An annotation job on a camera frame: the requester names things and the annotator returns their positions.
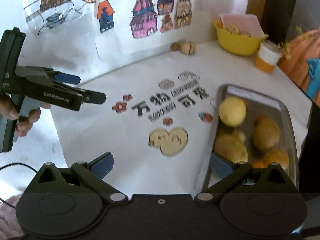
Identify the yellow-green pear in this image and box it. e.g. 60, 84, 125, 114
214, 128, 248, 163

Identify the small orange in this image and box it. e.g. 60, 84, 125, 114
252, 150, 290, 171

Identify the brown kiwi-like fruit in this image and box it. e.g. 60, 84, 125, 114
253, 117, 280, 152

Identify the yellow lemon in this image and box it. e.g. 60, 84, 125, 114
219, 96, 247, 127

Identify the small brown fruit back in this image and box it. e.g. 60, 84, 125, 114
170, 42, 181, 51

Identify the person left hand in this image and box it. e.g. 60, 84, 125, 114
0, 93, 50, 137

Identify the metal tray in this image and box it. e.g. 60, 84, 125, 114
212, 84, 298, 185

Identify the boy with fan drawing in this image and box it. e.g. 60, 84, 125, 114
22, 0, 96, 36

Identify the house drawings sheet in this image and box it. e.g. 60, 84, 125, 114
95, 0, 222, 65

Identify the white orange cup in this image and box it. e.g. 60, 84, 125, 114
254, 40, 281, 74

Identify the yellow bowl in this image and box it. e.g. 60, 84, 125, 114
212, 19, 268, 56

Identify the girl orange dress poster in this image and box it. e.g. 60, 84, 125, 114
278, 28, 319, 92

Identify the yellow flower twig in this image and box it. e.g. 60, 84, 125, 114
278, 26, 308, 60

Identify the pink paper in bowl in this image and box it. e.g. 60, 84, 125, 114
220, 14, 265, 38

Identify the black cable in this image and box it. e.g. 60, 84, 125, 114
0, 162, 38, 208

